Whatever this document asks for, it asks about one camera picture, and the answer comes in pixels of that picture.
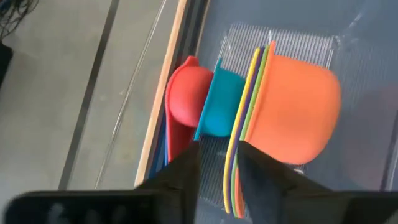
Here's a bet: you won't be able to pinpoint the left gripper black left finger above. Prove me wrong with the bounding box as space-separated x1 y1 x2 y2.
2 141 202 224

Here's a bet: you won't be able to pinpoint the black tangled cables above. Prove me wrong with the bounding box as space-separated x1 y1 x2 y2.
0 0 40 40

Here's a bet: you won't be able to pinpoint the red measuring cup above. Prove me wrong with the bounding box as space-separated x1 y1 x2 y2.
164 55 215 162

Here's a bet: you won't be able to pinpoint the teal measuring cup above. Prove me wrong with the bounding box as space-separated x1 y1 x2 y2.
193 58 246 141

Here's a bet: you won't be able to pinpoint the clear plastic dish rack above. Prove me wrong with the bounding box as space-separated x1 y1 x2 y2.
195 0 398 224

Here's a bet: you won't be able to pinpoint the purple measuring cup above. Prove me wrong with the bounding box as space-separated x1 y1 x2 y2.
228 46 266 213

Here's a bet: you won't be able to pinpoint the green measuring cup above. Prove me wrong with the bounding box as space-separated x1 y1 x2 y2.
231 45 271 218

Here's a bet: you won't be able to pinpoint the clear plastic basket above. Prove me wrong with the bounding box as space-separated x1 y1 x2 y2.
95 0 398 224

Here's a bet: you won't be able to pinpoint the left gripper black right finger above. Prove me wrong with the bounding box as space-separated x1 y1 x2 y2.
237 140 398 224

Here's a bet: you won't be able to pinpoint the black floor object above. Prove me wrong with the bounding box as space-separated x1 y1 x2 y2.
0 42 15 90

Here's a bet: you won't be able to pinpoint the yellow measuring cup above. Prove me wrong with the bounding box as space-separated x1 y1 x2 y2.
223 47 261 215

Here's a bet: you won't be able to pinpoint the orange measuring cup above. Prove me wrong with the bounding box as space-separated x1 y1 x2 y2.
234 40 342 218

